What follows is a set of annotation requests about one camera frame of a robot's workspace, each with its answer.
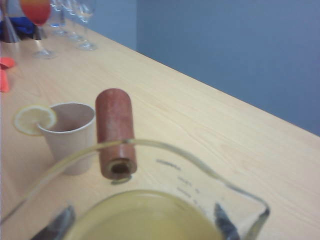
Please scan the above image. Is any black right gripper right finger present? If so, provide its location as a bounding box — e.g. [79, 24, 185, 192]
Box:
[214, 202, 241, 240]

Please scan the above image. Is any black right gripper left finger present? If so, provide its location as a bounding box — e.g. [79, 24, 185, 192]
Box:
[29, 204, 76, 240]

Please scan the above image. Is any clear measuring cup wooden handle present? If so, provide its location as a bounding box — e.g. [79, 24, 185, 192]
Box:
[0, 87, 271, 240]

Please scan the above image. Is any beige paper cup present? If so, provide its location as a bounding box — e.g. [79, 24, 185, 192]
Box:
[37, 102, 97, 176]

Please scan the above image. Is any lemon slice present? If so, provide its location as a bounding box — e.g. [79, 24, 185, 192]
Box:
[13, 104, 58, 137]

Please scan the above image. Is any red plastic object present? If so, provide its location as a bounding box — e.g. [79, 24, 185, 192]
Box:
[0, 56, 18, 93]

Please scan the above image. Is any silver metal cone jigger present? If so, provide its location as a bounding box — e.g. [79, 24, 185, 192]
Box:
[0, 9, 21, 44]
[32, 24, 49, 41]

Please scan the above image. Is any blue cloth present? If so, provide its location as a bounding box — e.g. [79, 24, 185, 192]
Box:
[0, 17, 35, 38]

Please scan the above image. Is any empty clear wine glass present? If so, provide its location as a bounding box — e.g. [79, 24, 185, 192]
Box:
[49, 0, 70, 36]
[62, 0, 85, 42]
[76, 0, 99, 52]

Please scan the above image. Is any wine glass with red drink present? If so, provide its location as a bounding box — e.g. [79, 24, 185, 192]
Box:
[19, 0, 57, 60]

